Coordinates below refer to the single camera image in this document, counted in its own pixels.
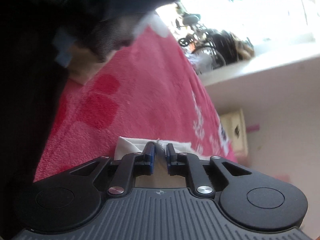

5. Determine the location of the black wheelchair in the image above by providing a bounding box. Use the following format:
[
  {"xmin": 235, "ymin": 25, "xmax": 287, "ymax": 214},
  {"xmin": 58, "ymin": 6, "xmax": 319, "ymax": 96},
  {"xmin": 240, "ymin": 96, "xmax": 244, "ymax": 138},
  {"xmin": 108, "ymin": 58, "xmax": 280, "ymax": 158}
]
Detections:
[{"xmin": 175, "ymin": 2, "xmax": 255, "ymax": 75}]

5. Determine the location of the small white garment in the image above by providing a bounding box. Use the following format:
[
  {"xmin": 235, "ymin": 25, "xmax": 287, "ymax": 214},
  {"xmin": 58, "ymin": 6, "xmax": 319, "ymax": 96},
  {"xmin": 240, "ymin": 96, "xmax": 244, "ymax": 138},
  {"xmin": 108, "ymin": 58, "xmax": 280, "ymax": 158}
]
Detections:
[{"xmin": 114, "ymin": 137, "xmax": 210, "ymax": 160}]

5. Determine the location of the pink floral bed blanket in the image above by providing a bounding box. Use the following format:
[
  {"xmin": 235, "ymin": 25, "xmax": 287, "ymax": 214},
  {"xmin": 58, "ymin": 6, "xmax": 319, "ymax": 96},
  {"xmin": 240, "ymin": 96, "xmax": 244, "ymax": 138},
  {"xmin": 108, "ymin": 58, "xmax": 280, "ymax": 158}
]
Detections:
[{"xmin": 35, "ymin": 27, "xmax": 236, "ymax": 180}]

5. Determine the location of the cream wooden cabinet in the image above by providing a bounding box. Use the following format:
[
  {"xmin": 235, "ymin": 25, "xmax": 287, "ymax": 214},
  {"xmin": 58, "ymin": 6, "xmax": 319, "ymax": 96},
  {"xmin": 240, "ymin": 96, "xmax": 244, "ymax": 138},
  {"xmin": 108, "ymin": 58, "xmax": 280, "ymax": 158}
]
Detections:
[{"xmin": 220, "ymin": 109, "xmax": 248, "ymax": 158}]

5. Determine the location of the black garment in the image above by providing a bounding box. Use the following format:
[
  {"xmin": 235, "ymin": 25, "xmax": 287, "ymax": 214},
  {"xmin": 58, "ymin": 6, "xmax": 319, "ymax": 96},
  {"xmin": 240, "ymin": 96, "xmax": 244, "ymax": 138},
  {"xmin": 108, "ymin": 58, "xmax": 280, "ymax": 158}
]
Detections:
[{"xmin": 0, "ymin": 0, "xmax": 241, "ymax": 190}]

